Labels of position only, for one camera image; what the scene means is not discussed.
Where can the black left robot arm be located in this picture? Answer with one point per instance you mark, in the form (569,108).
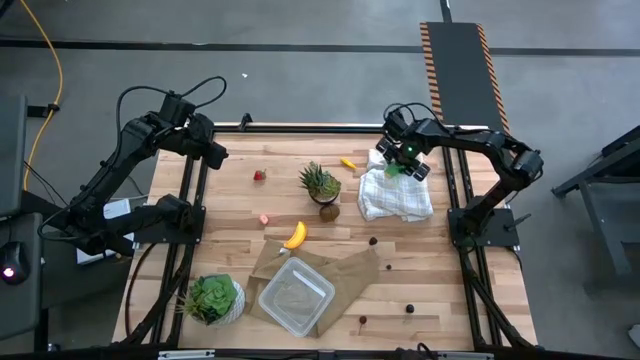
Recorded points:
(107,170)

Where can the pink toy fruit piece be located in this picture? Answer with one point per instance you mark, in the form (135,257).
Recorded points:
(263,219)

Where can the red toy strawberry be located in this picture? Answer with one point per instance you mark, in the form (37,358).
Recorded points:
(259,175)

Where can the gray desk panel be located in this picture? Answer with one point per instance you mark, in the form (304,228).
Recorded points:
(11,150)

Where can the small yellow toy pepper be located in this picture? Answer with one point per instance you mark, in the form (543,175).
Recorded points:
(348,163)

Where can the spiky succulent in black pot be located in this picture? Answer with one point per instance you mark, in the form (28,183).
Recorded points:
(320,183)

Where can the yellow toy banana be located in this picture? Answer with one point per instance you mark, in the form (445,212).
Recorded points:
(297,235)

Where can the gray desk top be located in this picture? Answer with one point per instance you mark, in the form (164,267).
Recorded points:
(20,310)

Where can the dark metal side table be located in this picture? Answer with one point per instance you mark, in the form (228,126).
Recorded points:
(605,200)

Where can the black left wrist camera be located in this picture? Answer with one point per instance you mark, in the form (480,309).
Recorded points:
(176,109)

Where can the red toy cherry with stem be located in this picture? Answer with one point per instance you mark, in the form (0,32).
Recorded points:
(362,319)

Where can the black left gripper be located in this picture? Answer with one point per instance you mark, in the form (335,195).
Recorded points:
(201,131)

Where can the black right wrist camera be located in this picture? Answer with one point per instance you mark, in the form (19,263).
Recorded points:
(395,121)

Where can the tan cloth napkin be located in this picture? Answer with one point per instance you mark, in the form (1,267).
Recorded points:
(350,280)

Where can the white paper booklet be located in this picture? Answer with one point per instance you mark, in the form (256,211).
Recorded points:
(116,209)

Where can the black toy olive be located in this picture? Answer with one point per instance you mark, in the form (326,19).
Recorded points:
(410,308)

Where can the white crumpled cloth scrap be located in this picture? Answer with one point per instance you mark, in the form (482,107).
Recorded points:
(635,336)

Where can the white checked towel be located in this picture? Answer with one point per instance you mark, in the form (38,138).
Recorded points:
(395,197)

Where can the black metal table frame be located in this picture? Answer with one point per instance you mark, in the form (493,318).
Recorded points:
(325,128)

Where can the silver aluminium rail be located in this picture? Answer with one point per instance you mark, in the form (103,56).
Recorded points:
(186,355)
(466,356)

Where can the green husked toy corn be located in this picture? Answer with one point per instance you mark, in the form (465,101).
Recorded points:
(394,170)

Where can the green succulent in white pot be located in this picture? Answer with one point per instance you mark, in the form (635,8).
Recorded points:
(215,300)

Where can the brown toy kiwi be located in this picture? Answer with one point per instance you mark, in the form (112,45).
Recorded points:
(329,212)

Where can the black mat with orange stripes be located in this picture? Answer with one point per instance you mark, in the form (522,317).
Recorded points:
(462,75)

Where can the clear plastic tupperware container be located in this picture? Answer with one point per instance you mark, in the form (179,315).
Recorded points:
(296,296)

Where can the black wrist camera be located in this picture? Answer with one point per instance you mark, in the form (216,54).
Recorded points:
(176,109)
(395,121)

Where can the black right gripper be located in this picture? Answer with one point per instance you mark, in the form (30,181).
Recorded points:
(415,142)

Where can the black computer mouse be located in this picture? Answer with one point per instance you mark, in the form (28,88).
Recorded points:
(12,262)

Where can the dark toy blackberry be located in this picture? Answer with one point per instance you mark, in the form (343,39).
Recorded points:
(373,241)

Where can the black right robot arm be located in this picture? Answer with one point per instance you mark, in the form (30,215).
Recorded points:
(492,142)

